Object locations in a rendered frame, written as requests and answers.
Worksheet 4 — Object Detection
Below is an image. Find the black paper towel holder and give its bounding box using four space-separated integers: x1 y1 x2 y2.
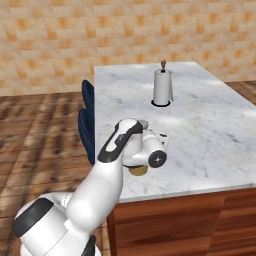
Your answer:
150 58 172 108

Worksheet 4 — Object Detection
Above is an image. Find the dark blue chair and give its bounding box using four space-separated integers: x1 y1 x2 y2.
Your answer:
77 107 96 166
81 79 96 116

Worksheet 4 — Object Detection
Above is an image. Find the white paper towel roll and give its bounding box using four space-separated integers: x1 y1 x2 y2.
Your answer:
152 68 175 105

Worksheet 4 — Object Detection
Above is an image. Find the wooden island counter base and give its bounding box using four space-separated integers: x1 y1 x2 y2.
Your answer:
106 187 256 256

